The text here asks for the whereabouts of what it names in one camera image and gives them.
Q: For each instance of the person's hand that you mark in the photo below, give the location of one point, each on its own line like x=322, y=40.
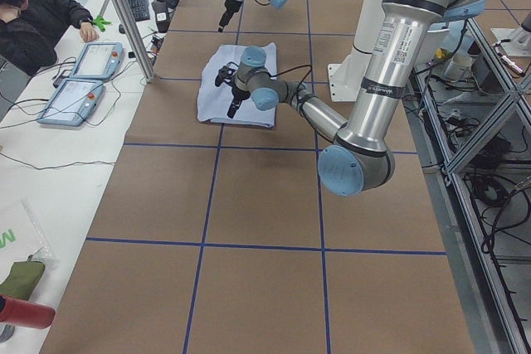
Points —
x=88, y=32

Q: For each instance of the light blue striped shirt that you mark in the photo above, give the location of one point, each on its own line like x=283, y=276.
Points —
x=213, y=102

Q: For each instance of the red bottle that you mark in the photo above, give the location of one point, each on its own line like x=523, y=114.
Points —
x=23, y=313

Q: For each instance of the green plastic toy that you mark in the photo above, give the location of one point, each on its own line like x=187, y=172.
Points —
x=101, y=23

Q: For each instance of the person in black jacket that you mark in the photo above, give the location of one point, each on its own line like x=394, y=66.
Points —
x=31, y=29

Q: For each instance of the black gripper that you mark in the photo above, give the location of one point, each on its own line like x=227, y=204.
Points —
x=227, y=9
x=238, y=95

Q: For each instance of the black keyboard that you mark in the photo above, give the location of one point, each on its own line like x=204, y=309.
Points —
x=139, y=9

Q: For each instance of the green pouch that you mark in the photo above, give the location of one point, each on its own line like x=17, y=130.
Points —
x=22, y=279

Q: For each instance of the lower blue teach pendant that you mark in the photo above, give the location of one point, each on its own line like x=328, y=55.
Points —
x=72, y=103

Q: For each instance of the upper blue teach pendant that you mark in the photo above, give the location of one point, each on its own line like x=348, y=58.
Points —
x=98, y=61

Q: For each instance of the blue teach pendant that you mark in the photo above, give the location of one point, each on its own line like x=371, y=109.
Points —
x=72, y=103
x=98, y=61

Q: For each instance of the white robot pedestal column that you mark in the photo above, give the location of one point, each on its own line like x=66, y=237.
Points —
x=345, y=78

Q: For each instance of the aluminium frame post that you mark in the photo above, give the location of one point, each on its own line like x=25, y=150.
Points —
x=133, y=35

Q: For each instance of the clear plastic bag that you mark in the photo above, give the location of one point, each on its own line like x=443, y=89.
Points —
x=22, y=238

